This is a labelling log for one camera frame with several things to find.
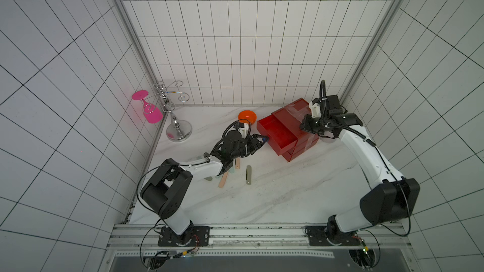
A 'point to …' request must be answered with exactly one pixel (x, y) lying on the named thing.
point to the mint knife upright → (232, 170)
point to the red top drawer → (279, 137)
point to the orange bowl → (247, 116)
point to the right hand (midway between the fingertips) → (302, 121)
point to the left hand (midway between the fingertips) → (264, 142)
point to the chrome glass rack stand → (178, 130)
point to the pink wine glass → (152, 114)
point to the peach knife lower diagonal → (223, 180)
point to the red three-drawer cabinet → (290, 116)
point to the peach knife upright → (237, 163)
